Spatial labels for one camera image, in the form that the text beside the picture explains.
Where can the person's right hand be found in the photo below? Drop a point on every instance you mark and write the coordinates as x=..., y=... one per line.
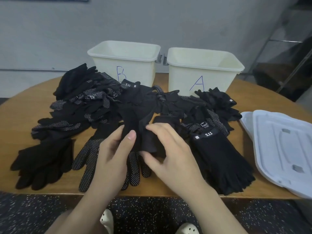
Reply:
x=179, y=163

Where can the person's left hand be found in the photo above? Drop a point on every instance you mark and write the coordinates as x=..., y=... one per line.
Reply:
x=111, y=163

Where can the person's right thumb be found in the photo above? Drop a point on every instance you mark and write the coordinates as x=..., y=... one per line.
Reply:
x=151, y=160

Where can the person's left thumb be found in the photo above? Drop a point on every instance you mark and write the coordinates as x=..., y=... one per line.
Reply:
x=129, y=141

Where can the plain black knit glove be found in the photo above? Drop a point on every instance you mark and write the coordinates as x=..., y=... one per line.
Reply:
x=143, y=119

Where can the person's left forearm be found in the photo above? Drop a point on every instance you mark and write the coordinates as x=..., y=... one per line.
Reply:
x=82, y=214

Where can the person's right forearm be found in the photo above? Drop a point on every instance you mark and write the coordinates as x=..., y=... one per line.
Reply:
x=214, y=214

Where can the pile of black gloves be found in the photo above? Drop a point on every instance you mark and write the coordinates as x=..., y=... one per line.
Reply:
x=73, y=112

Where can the person's left white clog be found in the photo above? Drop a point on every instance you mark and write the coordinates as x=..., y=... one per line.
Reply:
x=107, y=220

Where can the person's white clog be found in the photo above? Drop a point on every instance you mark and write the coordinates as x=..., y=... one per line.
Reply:
x=107, y=220
x=187, y=229

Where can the person's right white clog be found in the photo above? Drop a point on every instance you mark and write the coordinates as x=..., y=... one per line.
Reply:
x=187, y=229

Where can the cream plastic bin curved letter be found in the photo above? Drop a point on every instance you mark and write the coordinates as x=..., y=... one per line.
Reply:
x=136, y=63

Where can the grey bin latch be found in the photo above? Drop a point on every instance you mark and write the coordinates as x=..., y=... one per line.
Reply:
x=161, y=59

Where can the cream plastic bin pointed letter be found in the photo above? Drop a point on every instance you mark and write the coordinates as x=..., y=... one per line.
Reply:
x=185, y=73

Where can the white plastic bin lid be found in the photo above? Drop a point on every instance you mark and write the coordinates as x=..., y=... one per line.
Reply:
x=246, y=121
x=285, y=148

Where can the metal shelf rack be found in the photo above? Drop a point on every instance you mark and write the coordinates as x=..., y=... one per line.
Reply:
x=282, y=58

